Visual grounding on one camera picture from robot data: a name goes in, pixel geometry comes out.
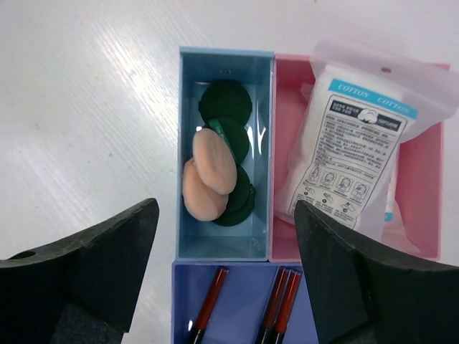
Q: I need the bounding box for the pink puff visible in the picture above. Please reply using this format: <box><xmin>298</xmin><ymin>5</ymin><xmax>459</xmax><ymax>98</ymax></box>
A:
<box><xmin>192</xmin><ymin>128</ymin><xmax>237</xmax><ymax>195</ymax></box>
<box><xmin>182</xmin><ymin>158</ymin><xmax>229</xmax><ymax>221</ymax></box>

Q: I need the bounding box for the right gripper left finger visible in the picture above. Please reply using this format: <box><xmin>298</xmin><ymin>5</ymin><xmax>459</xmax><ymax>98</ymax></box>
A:
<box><xmin>1</xmin><ymin>198</ymin><xmax>159</xmax><ymax>343</ymax></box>

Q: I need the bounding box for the cotton pad pack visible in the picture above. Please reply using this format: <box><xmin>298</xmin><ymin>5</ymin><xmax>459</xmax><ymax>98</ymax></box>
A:
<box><xmin>274</xmin><ymin>39</ymin><xmax>458</xmax><ymax>237</ymax></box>
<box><xmin>382</xmin><ymin>149</ymin><xmax>420</xmax><ymax>256</ymax></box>

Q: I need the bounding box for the green round puff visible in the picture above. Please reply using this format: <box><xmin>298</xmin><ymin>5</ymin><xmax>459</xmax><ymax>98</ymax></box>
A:
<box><xmin>198</xmin><ymin>80</ymin><xmax>252</xmax><ymax>125</ymax></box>
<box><xmin>213</xmin><ymin>183</ymin><xmax>256</xmax><ymax>226</ymax></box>
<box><xmin>204</xmin><ymin>118</ymin><xmax>250</xmax><ymax>165</ymax></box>
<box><xmin>225</xmin><ymin>166</ymin><xmax>250</xmax><ymax>213</ymax></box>

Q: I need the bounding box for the green round puff bottom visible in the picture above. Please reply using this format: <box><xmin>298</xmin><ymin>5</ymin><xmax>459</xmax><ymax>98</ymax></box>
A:
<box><xmin>213</xmin><ymin>183</ymin><xmax>256</xmax><ymax>226</ymax></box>

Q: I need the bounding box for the three-compartment organizer box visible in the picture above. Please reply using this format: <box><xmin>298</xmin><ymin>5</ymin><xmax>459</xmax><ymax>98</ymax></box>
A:
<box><xmin>171</xmin><ymin>40</ymin><xmax>458</xmax><ymax>343</ymax></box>

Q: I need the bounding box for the green round puff top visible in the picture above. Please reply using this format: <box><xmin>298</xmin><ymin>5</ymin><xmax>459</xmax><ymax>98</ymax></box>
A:
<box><xmin>198</xmin><ymin>80</ymin><xmax>252</xmax><ymax>125</ymax></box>

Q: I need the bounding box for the dark red lip gloss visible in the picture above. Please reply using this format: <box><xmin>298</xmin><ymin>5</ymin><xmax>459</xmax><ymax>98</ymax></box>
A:
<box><xmin>254</xmin><ymin>267</ymin><xmax>290</xmax><ymax>344</ymax></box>

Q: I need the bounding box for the red lip gloss tube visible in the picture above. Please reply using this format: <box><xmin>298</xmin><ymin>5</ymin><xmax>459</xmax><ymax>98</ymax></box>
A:
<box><xmin>188</xmin><ymin>266</ymin><xmax>229</xmax><ymax>344</ymax></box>

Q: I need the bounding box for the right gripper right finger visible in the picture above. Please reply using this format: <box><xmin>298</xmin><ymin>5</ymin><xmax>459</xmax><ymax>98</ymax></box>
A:
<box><xmin>294</xmin><ymin>201</ymin><xmax>458</xmax><ymax>343</ymax></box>

